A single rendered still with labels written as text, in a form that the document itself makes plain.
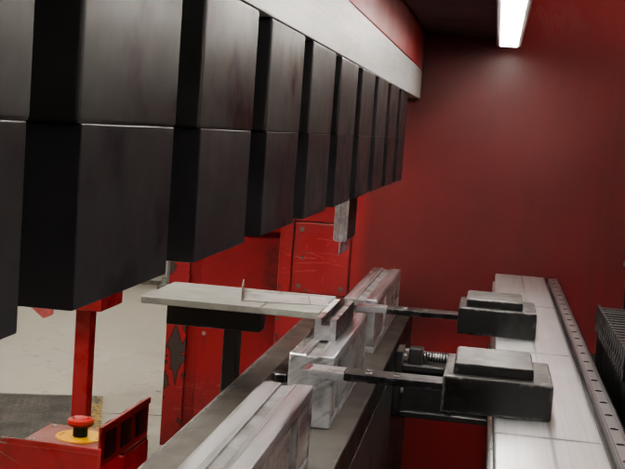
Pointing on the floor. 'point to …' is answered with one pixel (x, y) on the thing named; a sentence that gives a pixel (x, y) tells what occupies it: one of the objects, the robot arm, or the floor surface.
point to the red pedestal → (86, 316)
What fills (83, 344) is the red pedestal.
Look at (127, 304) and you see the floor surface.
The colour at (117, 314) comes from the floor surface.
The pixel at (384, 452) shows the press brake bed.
